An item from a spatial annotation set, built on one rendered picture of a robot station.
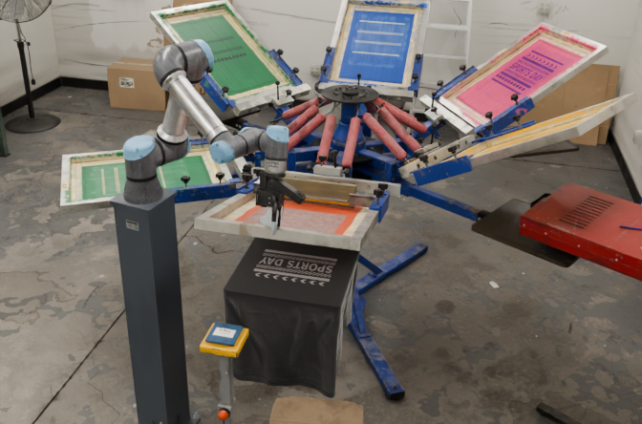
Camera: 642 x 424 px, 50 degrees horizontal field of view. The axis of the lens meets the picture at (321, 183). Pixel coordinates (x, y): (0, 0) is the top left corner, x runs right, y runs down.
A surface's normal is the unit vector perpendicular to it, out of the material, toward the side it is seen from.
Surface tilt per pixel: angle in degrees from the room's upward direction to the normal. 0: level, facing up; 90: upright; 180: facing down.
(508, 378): 0
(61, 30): 90
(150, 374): 90
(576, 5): 90
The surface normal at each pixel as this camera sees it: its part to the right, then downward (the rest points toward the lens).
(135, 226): -0.41, 0.38
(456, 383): 0.03, -0.90
